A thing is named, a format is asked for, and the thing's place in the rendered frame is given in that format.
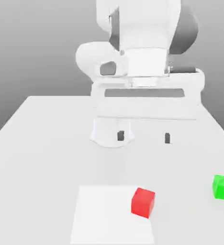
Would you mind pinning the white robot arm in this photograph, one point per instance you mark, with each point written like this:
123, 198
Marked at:
142, 28

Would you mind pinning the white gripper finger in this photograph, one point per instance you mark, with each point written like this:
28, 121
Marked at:
120, 135
167, 138

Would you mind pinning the small red cube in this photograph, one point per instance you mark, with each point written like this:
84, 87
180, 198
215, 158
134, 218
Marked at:
142, 203

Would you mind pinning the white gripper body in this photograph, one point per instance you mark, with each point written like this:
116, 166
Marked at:
142, 107

